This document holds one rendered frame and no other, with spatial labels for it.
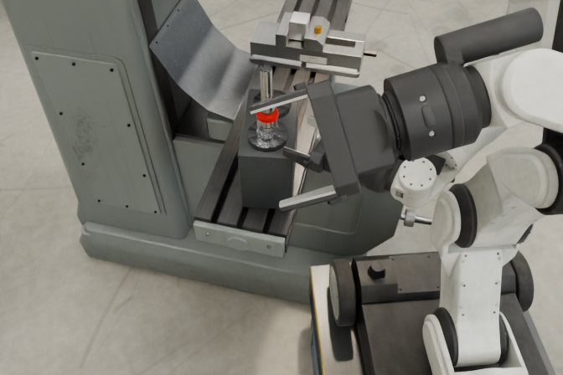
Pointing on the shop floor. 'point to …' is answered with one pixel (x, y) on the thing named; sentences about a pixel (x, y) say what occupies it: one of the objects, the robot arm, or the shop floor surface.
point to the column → (105, 78)
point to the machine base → (209, 260)
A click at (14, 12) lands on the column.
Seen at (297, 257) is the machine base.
